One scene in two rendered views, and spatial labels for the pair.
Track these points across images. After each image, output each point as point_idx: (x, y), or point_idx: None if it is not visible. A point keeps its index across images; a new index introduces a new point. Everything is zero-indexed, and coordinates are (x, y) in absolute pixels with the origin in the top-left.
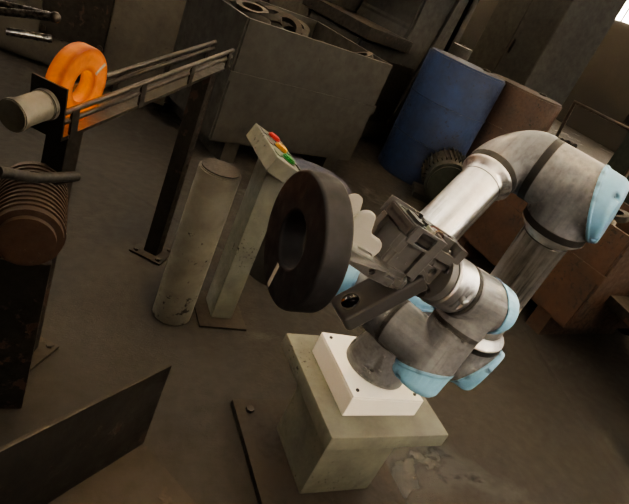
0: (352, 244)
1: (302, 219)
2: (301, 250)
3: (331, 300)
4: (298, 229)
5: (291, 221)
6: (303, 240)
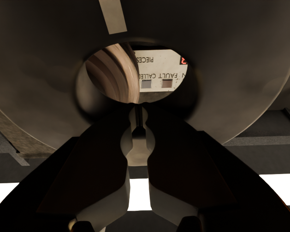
0: (230, 139)
1: (89, 101)
2: (88, 58)
3: None
4: (80, 84)
5: (88, 83)
6: (74, 78)
